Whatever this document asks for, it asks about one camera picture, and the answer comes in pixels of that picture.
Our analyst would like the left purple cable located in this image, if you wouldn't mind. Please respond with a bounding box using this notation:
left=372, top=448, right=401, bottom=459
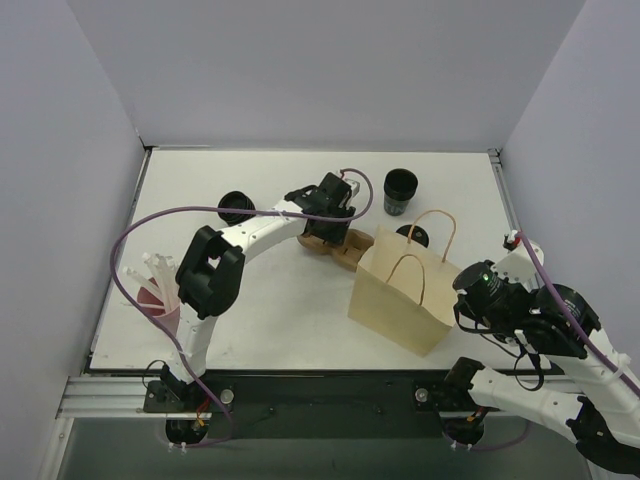
left=109, top=167, right=376, bottom=446

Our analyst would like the tan paper bag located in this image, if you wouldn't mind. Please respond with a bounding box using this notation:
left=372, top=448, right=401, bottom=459
left=348, top=209, right=460, bottom=357

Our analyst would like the stack of black lids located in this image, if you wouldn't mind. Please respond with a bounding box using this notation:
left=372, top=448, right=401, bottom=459
left=217, top=191, right=255, bottom=226

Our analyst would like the pink straw holder cup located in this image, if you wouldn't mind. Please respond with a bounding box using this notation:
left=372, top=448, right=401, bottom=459
left=136, top=286, right=181, bottom=336

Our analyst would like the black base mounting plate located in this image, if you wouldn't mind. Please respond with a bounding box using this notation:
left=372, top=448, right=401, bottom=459
left=143, top=370, right=478, bottom=444

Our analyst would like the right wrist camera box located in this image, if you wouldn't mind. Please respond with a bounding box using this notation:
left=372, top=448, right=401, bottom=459
left=490, top=230, right=537, bottom=284

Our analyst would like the brown pulp cup carrier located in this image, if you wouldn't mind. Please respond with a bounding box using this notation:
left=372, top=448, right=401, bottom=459
left=297, top=229, right=374, bottom=272

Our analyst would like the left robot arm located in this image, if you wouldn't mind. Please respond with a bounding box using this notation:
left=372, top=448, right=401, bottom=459
left=161, top=172, right=360, bottom=411

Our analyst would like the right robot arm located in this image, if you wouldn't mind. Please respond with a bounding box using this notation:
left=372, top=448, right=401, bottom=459
left=443, top=261, right=639, bottom=475

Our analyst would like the stack of black cups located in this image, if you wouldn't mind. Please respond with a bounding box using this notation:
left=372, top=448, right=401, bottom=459
left=383, top=168, right=419, bottom=216

